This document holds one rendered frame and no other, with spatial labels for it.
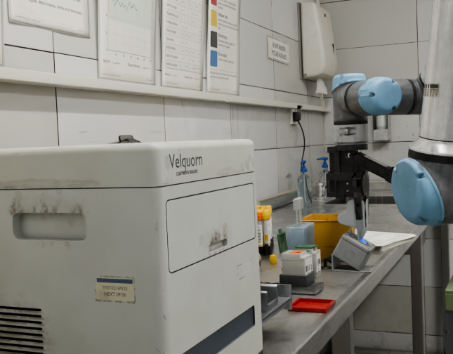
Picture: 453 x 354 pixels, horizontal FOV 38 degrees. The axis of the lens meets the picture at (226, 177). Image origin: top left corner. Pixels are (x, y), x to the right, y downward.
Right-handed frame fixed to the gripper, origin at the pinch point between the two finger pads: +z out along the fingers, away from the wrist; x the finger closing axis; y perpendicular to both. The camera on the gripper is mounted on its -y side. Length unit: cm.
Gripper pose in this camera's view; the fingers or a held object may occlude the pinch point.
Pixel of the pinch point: (364, 234)
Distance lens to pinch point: 151.7
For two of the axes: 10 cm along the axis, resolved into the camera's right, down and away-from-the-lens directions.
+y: -9.2, 0.2, 4.0
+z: 0.5, 10.0, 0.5
